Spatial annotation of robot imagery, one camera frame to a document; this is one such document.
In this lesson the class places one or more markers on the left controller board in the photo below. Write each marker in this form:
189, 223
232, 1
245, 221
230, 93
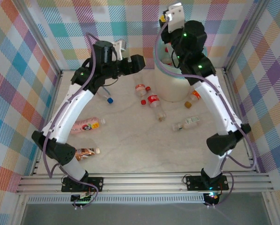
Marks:
83, 200

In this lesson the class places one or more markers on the aluminium right frame post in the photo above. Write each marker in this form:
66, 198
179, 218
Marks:
245, 35

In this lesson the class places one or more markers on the controller board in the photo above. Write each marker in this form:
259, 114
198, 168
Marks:
212, 197
83, 200

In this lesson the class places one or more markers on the pink bottle with white cap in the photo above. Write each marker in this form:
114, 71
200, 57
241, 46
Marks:
86, 125

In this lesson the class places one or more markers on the aluminium left frame post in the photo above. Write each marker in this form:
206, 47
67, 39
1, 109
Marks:
37, 35

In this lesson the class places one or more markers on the aluminium frame post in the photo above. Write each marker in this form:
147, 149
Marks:
245, 35
37, 35

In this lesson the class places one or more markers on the clear bottle with blue cap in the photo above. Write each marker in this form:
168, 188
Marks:
109, 99

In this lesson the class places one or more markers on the aluminium right side rail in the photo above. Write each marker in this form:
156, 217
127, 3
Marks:
233, 98

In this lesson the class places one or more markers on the brown coffee drink bottle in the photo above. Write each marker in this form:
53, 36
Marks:
85, 153

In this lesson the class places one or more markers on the right controller board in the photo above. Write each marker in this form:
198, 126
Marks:
212, 197

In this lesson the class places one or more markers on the white bin with blue bag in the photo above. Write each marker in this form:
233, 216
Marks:
170, 86

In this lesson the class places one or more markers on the tall clear bottle red label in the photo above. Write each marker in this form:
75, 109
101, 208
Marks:
140, 88

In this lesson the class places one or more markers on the orange label bottle brown cap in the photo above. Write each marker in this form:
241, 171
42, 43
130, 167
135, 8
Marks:
193, 96

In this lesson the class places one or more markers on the aluminium left side rail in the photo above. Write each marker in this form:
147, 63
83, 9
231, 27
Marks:
53, 98

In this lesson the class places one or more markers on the aluminium mounting rail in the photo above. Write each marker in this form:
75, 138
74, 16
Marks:
142, 182

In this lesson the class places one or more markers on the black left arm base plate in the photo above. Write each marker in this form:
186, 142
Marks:
95, 182

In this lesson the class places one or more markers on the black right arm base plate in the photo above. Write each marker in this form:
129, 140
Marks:
193, 182

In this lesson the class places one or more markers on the cola bottle with red label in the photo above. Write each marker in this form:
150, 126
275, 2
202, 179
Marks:
154, 99

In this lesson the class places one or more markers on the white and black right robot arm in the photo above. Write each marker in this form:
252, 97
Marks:
215, 105

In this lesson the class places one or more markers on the clear bottle white label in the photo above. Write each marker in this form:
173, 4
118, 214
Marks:
186, 123

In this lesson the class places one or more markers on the red-capped bottle inside bin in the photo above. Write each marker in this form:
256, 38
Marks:
167, 58

